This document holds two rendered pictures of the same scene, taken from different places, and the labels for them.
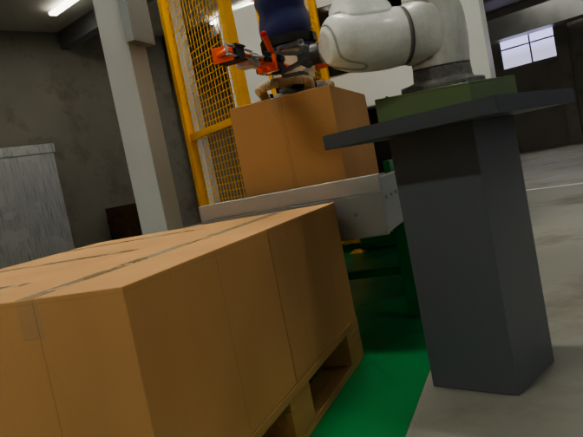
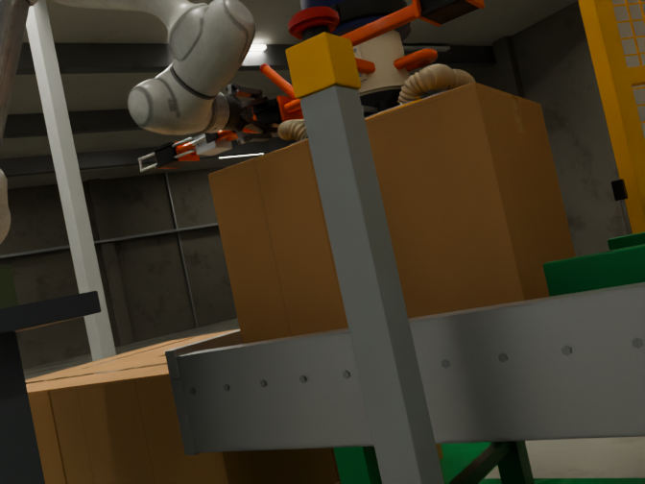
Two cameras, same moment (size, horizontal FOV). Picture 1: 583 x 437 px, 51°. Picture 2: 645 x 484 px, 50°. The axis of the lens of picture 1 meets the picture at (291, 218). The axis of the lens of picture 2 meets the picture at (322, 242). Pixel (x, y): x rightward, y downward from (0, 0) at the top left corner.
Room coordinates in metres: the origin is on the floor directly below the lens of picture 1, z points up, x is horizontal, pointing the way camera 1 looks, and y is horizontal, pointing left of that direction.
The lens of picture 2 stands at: (2.72, -1.57, 0.70)
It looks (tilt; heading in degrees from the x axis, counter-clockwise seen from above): 2 degrees up; 103
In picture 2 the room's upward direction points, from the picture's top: 12 degrees counter-clockwise
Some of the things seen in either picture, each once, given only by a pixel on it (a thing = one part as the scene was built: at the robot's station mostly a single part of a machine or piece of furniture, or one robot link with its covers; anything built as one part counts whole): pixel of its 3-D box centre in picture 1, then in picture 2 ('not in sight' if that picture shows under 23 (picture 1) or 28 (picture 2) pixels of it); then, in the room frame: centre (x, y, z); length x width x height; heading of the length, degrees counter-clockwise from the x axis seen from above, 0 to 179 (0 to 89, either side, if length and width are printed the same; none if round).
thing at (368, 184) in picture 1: (285, 198); (279, 331); (2.21, 0.01, 0.58); 0.70 x 0.03 x 0.06; 69
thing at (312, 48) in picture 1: (309, 55); (229, 112); (2.26, -0.18, 1.07); 0.09 x 0.07 x 0.08; 69
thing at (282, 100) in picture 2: (270, 65); (278, 114); (2.33, -0.03, 1.08); 0.10 x 0.08 x 0.06; 69
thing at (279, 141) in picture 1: (311, 148); (394, 230); (2.55, -0.14, 0.75); 0.60 x 0.40 x 0.40; 160
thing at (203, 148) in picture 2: (247, 61); (212, 143); (2.13, 0.04, 1.07); 0.07 x 0.07 x 0.04; 69
